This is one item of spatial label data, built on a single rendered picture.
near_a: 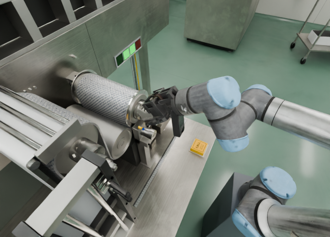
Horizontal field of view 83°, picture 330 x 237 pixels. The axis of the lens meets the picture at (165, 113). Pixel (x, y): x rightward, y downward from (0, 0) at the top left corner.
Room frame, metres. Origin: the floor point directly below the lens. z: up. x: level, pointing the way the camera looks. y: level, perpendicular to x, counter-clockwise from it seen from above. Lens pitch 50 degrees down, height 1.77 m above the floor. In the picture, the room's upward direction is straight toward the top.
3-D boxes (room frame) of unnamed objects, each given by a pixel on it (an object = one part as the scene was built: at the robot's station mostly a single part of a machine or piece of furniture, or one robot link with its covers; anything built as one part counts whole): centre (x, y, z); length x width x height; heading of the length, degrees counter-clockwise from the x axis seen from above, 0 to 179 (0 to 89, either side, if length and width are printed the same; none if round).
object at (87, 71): (0.58, 0.33, 1.25); 0.15 x 0.01 x 0.15; 152
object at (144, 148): (0.41, 0.08, 1.05); 0.06 x 0.05 x 0.31; 62
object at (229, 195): (0.24, -0.40, 0.45); 0.20 x 0.20 x 0.90; 72
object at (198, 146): (0.50, -0.18, 0.91); 0.07 x 0.07 x 0.02; 62
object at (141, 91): (0.46, 0.10, 1.25); 0.15 x 0.01 x 0.15; 152
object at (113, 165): (0.20, 0.15, 1.33); 0.06 x 0.03 x 0.03; 62
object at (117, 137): (0.42, 0.27, 1.17); 0.26 x 0.12 x 0.12; 62
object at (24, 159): (0.24, 0.40, 1.17); 0.34 x 0.05 x 0.54; 62
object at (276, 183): (0.24, -0.39, 1.07); 0.13 x 0.12 x 0.14; 136
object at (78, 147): (0.23, 0.20, 1.33); 0.06 x 0.06 x 0.06; 62
